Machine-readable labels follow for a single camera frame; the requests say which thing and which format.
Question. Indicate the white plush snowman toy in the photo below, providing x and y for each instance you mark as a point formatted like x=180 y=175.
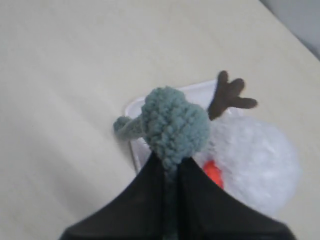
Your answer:
x=251 y=159

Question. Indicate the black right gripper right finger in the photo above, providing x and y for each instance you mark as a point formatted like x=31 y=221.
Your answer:
x=207 y=212

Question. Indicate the green fuzzy scarf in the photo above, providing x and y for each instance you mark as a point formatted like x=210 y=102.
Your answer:
x=172 y=127

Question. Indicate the white plastic tray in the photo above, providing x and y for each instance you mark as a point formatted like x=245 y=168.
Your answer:
x=198 y=93

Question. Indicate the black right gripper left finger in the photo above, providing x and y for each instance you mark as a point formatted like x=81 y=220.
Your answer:
x=145 y=210

